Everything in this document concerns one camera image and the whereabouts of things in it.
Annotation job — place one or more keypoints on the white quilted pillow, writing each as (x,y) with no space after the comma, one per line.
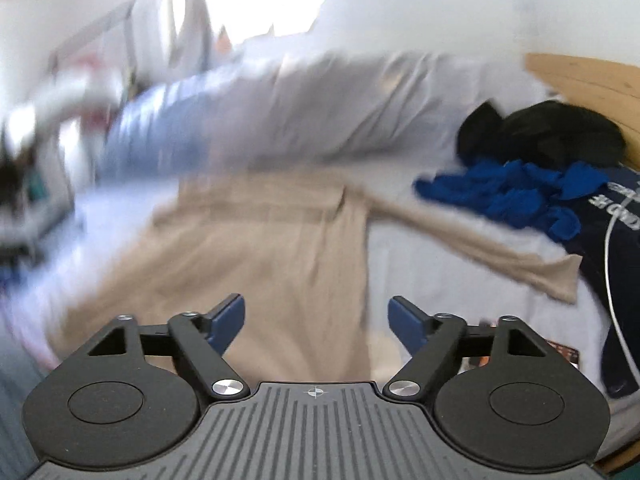
(60,95)

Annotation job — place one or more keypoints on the wooden headboard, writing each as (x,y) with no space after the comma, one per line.
(590,80)

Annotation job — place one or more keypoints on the blue tree-print duvet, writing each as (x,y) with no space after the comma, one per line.
(325,105)

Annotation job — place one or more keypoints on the tan long-sleeve shirt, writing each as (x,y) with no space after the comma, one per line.
(250,260)

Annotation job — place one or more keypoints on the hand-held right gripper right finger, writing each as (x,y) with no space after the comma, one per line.
(405,322)

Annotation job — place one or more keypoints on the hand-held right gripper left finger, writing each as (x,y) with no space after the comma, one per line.
(227,322)

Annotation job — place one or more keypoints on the navy garment with white print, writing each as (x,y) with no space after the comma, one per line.
(585,240)

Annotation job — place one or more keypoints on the royal blue garment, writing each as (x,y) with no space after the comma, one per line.
(500,195)

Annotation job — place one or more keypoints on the black garment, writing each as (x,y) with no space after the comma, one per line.
(550,135)

